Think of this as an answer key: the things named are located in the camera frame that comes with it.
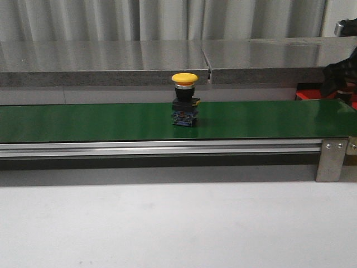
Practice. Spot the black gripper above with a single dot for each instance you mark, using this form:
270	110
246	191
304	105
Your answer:
340	78

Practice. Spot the yellow mushroom push button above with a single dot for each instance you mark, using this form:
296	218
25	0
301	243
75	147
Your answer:
184	106

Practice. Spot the red plastic tray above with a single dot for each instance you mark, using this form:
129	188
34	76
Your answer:
314	94

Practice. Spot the green conveyor belt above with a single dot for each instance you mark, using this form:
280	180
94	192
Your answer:
152	121

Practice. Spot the grey stone countertop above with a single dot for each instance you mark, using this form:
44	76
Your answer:
73	72

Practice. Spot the white pleated curtain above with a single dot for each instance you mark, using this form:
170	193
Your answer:
169	20

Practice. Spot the steel conveyor support bracket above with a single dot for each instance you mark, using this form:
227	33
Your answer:
332	156

